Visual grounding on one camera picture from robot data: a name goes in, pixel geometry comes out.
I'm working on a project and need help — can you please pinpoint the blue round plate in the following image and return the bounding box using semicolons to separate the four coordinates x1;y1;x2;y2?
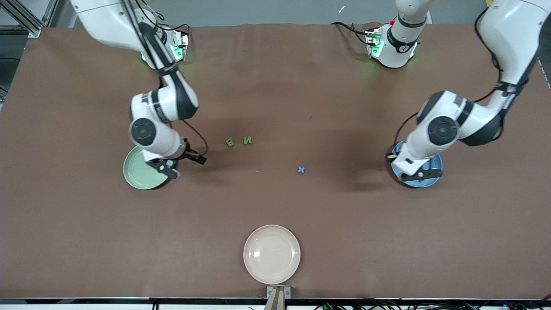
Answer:
391;140;443;188

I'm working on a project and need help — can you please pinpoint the green round plate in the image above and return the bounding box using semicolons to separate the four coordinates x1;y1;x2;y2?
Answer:
123;146;173;190

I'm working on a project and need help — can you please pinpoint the brown table mat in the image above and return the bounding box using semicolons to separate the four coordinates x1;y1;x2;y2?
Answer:
0;22;551;300

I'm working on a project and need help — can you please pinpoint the cream round plate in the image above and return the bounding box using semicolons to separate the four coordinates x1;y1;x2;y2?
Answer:
243;224;301;285

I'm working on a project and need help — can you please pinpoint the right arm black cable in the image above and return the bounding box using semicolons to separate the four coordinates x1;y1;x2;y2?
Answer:
125;0;209;158

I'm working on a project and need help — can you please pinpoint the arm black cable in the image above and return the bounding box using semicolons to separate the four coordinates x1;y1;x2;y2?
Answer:
125;0;209;158
393;6;523;155

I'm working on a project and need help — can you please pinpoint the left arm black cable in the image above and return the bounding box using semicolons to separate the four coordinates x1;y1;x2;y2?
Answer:
393;6;523;155

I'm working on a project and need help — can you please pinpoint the metal camera stand bracket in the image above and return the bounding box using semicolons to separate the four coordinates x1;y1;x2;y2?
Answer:
263;285;291;310

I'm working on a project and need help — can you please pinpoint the aluminium frame profile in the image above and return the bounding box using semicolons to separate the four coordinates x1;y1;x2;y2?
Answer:
0;0;46;38

